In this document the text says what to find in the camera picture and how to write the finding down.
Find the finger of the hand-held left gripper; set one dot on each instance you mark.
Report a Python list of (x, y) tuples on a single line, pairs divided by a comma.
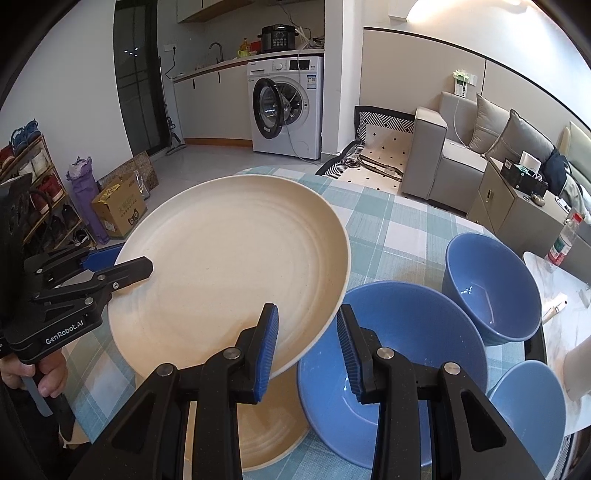
[(120, 276), (99, 258)]

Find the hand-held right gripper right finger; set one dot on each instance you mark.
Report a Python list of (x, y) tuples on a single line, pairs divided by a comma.
[(348, 360)]

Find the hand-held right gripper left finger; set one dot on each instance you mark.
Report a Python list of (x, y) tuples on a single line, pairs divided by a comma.
[(268, 355)]

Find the cream round plate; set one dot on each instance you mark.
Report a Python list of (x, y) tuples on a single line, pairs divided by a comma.
[(221, 272), (272, 429)]

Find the large dark blue bowl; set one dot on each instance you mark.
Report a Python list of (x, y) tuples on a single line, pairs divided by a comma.
[(415, 327)]

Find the light blue bowl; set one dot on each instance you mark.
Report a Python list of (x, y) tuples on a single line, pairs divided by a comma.
[(531, 415)]

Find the person's left hand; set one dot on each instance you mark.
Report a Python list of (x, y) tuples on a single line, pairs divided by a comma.
[(48, 376)]

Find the cardboard box with cat print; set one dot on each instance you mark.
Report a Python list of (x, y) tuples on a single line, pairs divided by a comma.
[(117, 212)]

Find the purple wrapped bundle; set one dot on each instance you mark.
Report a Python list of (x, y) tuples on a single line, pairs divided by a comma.
[(85, 198)]

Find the wooden shoe rack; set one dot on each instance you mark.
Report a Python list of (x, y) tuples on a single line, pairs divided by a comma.
[(37, 198)]

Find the brown cardboard box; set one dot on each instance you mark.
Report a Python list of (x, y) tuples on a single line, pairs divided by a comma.
[(138, 170)]

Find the green checked tablecloth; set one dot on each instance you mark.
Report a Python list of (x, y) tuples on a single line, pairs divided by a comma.
[(392, 226)]

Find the floor mop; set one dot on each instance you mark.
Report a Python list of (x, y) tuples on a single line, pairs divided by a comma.
[(168, 120)]

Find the dark glass door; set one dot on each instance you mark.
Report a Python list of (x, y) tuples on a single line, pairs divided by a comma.
[(138, 78)]

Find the white kitchen counter cabinets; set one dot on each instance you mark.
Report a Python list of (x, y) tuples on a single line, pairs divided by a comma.
[(212, 101)]

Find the grey side cabinet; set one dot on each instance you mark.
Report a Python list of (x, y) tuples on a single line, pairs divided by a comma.
[(508, 212)]

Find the grey sofa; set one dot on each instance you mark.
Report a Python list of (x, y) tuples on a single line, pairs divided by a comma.
[(438, 161)]

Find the black and white patterned mat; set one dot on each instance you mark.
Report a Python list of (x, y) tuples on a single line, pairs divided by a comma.
[(383, 138)]

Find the white marble coffee table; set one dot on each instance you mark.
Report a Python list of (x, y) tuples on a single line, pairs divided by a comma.
[(568, 295)]

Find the kitchen faucet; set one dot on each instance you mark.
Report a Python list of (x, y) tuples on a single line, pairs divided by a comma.
[(217, 50)]

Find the white washing machine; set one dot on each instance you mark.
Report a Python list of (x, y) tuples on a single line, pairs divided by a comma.
[(295, 110)]

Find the plastic water bottle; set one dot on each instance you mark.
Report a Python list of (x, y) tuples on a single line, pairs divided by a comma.
[(563, 242)]

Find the black storage box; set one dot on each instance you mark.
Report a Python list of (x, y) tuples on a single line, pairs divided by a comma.
[(524, 177)]

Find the yellow bottle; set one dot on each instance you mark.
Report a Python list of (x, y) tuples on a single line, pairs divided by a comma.
[(244, 48)]

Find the small white box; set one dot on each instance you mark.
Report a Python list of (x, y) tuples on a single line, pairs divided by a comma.
[(530, 160)]

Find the white upper kitchen cabinets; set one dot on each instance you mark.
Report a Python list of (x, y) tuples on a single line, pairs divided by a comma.
[(212, 8)]

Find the light grey cushion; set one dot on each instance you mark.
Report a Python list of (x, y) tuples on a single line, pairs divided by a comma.
[(487, 122)]

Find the dark grey cushion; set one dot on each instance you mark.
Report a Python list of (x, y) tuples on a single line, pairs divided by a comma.
[(519, 138)]

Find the dark jacket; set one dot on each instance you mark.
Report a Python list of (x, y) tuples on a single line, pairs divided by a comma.
[(556, 170)]

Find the black pressure cooker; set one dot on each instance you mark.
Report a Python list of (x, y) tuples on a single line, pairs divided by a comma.
[(278, 39)]

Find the padded bed headboard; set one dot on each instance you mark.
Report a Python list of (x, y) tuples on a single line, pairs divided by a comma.
[(577, 138)]

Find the wall socket with green plug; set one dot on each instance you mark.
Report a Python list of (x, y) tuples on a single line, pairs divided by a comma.
[(461, 83)]

